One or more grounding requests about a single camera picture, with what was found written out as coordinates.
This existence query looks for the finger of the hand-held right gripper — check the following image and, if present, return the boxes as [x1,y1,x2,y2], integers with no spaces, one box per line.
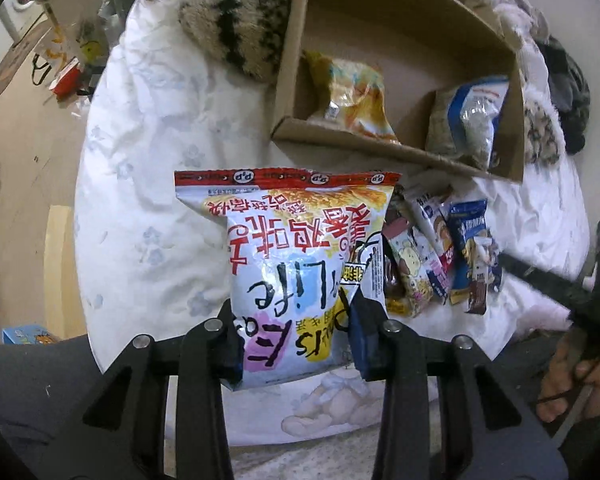
[497,252,596,313]

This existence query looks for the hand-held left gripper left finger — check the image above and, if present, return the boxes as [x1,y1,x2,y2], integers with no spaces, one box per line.
[45,302,246,480]

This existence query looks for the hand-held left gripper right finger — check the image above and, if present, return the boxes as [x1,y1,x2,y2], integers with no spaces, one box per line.
[350,287,566,480]

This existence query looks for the white snack bag red top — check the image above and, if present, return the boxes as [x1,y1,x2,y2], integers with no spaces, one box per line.
[174,169,402,392]

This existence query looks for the cardboard box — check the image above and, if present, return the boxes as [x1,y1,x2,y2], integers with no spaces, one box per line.
[271,0,526,183]

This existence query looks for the person's right hand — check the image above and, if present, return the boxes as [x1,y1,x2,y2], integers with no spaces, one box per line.
[536,330,600,423]

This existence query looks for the pink bear snack packet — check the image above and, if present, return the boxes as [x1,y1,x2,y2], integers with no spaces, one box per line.
[382,219,448,317]

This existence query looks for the white and red snack packet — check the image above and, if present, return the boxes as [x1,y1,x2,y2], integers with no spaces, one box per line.
[405,185,456,286]

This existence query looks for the blue and white snack bag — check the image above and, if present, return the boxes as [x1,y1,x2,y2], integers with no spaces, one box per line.
[425,76,511,170]

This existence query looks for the dark clothing pile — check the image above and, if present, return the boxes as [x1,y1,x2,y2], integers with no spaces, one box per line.
[535,35,591,156]

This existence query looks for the small blue box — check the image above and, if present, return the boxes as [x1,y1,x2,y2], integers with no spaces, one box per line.
[1,325,61,346]

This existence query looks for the person's dark trousers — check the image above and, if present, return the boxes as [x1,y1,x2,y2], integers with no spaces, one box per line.
[0,332,111,480]

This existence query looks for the white printed quilt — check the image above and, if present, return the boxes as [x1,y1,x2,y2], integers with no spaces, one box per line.
[72,0,593,453]

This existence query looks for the yellow snack bag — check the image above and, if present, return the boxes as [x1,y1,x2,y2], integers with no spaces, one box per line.
[304,50,398,142]

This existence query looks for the striped fuzzy blanket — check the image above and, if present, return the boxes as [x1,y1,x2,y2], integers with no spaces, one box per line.
[177,0,563,166]

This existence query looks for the white washing machine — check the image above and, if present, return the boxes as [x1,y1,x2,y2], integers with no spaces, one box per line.
[2,0,46,41]

